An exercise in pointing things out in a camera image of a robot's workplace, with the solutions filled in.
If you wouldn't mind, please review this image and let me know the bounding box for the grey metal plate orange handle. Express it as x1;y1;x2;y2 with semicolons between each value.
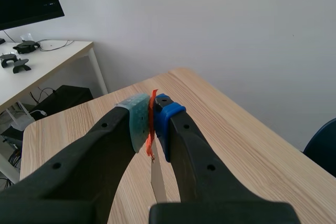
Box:
145;89;168;204

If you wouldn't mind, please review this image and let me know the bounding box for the white desk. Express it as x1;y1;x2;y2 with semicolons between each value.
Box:
0;39;109;185

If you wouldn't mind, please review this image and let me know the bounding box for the black box under desk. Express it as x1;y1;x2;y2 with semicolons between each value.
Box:
28;84;94;123

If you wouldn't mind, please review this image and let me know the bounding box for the dark blue chair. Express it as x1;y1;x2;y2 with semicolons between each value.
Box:
302;118;336;179

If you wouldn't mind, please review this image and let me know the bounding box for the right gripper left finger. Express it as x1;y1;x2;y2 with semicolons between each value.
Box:
0;93;151;224

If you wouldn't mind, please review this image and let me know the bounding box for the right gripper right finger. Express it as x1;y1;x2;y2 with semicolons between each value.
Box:
148;93;301;224

